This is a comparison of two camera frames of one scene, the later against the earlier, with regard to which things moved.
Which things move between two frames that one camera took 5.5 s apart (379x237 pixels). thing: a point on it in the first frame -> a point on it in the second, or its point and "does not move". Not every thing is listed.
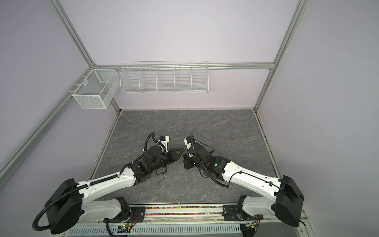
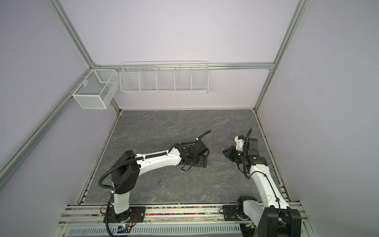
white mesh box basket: (97, 89) does not move
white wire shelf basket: (168, 76) does not move
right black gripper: (188, 165) -> (230, 155)
